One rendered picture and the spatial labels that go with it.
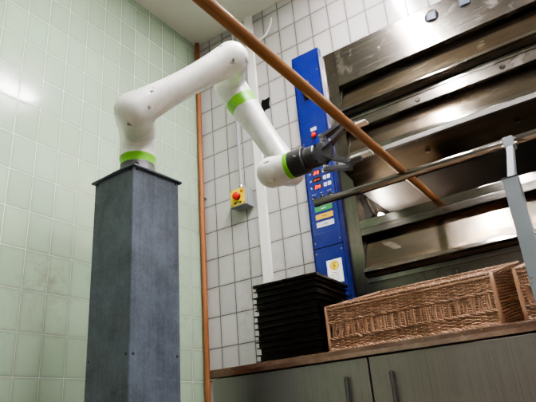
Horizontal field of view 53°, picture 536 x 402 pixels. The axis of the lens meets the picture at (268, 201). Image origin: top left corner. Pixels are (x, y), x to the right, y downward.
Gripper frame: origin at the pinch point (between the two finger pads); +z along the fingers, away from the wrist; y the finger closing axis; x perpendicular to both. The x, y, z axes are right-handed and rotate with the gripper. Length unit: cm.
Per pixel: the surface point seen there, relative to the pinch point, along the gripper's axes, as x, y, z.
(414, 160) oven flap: -64, -18, -3
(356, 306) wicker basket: -17, 48, -18
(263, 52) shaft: 57, 2, 1
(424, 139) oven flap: -53, -20, 5
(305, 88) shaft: 37.4, 1.6, 1.0
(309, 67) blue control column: -63, -86, -46
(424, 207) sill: -66, 3, -4
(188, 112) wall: -57, -89, -123
